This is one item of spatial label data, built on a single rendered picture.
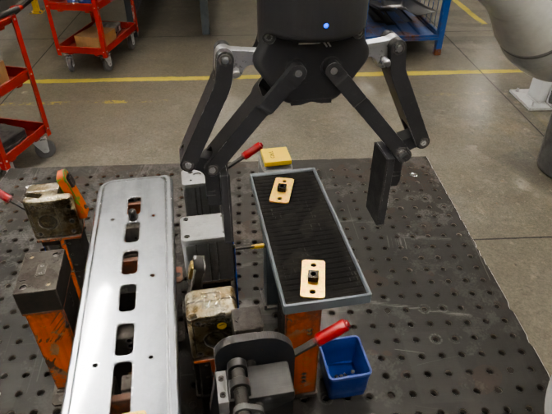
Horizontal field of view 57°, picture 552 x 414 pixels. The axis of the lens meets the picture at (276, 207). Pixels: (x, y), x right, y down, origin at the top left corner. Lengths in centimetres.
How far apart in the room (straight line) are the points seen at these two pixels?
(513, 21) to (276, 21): 36
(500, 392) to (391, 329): 28
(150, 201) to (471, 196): 226
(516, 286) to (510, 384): 135
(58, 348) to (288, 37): 97
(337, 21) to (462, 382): 109
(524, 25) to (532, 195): 272
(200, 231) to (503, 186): 257
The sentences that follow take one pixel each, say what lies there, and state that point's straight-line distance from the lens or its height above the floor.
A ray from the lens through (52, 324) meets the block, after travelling 115.
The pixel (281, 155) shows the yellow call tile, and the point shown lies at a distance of 112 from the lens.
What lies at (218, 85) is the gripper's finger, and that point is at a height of 159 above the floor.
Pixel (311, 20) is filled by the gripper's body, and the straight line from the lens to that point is 33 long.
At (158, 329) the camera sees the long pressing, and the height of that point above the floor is 100.
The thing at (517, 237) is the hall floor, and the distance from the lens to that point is 297.
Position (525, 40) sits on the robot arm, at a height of 154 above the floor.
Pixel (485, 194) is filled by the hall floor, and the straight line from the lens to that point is 324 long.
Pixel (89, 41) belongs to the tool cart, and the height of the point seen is 26.
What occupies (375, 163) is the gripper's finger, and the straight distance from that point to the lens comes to 45.
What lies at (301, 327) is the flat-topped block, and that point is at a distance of 104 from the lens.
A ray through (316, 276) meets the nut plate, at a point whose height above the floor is 117.
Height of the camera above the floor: 174
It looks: 37 degrees down
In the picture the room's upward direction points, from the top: straight up
